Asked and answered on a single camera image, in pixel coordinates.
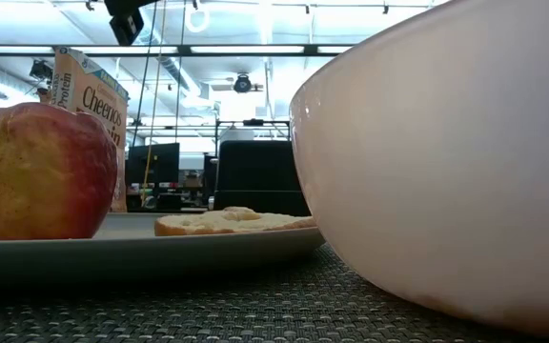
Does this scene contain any white hanging ring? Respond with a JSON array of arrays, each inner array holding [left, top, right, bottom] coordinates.
[[184, 5, 211, 34]]

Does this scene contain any grey round plate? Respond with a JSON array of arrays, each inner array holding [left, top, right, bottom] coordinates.
[[0, 212, 326, 283]]

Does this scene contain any black metal rack frame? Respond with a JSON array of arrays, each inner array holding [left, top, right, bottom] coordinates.
[[213, 117, 290, 144]]

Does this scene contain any yellow hanging cable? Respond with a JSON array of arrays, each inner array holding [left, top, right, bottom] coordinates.
[[141, 0, 168, 201]]

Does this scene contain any sliced bagel half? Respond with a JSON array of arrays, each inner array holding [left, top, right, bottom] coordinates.
[[153, 206, 318, 238]]

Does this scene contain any Cheerios Protein cereal box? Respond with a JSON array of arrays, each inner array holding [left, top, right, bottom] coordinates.
[[49, 46, 131, 213]]

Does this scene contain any black horizontal frame beam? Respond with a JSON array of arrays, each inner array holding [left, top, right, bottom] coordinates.
[[0, 44, 355, 59]]

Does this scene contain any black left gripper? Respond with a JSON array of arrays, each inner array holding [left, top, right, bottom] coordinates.
[[103, 0, 161, 16]]

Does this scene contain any thin black hanging cable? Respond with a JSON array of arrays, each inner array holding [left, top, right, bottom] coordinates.
[[174, 0, 188, 144]]

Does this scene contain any black computer monitor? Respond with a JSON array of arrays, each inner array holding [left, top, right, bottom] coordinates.
[[125, 142, 181, 188]]

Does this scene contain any large white bowl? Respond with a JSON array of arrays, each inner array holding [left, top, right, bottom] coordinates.
[[288, 0, 549, 337]]

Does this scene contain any red yellow apple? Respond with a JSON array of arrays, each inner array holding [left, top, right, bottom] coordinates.
[[0, 101, 119, 242]]

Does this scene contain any round black ceiling camera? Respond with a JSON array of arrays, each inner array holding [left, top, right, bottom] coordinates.
[[233, 72, 253, 94]]

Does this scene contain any black ceiling mounted device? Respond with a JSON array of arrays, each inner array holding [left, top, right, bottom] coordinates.
[[29, 59, 54, 96]]

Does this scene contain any dark woven placemat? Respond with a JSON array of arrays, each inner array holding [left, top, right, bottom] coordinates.
[[0, 243, 549, 343]]

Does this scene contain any large black cabinet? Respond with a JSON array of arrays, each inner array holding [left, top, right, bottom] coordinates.
[[213, 139, 312, 218]]

